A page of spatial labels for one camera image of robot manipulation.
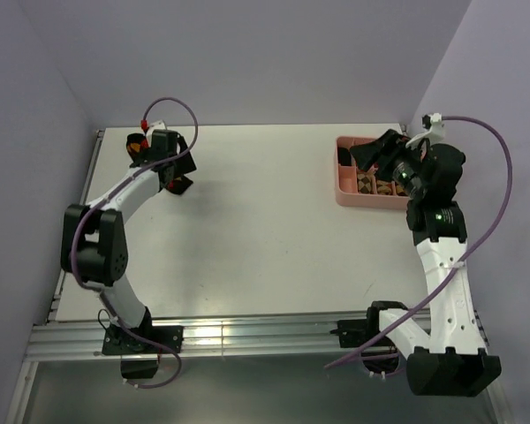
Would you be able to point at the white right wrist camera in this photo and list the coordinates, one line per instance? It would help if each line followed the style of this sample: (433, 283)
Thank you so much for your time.
(433, 131)

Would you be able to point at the beige orange brown argyle sock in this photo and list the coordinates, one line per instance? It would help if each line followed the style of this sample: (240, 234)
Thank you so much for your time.
(384, 187)

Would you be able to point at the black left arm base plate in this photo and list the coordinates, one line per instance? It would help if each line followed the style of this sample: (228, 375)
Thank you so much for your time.
(117, 343)

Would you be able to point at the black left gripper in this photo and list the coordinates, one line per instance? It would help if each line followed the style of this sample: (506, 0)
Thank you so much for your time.
(185, 164)

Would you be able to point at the aluminium front mounting rail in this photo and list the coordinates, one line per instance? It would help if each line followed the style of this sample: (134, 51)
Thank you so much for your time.
(202, 337)

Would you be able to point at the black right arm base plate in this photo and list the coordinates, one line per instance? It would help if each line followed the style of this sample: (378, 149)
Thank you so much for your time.
(355, 332)

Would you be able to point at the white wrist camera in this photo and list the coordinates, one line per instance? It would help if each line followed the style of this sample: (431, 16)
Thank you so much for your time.
(433, 131)
(156, 125)

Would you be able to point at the aluminium table edge rail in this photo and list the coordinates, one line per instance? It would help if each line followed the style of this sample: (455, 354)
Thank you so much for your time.
(72, 217)

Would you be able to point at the pink divided organizer tray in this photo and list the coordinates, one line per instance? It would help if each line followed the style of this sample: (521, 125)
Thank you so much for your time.
(355, 188)

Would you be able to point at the black box under rail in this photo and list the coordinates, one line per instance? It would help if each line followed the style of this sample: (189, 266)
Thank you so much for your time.
(138, 369)

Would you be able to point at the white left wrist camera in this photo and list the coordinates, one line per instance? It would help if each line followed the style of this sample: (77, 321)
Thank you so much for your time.
(156, 125)

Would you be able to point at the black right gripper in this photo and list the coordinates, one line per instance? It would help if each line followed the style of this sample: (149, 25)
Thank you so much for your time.
(367, 154)

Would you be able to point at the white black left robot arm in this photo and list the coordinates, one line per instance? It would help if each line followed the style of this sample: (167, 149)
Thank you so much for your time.
(94, 247)

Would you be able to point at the black red yellow argyle sock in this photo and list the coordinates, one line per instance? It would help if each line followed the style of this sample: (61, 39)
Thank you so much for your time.
(142, 154)

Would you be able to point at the black rolled sock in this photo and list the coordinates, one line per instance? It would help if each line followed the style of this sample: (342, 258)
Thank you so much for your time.
(344, 158)

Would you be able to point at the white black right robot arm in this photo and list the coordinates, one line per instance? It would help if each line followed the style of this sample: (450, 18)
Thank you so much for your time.
(451, 359)

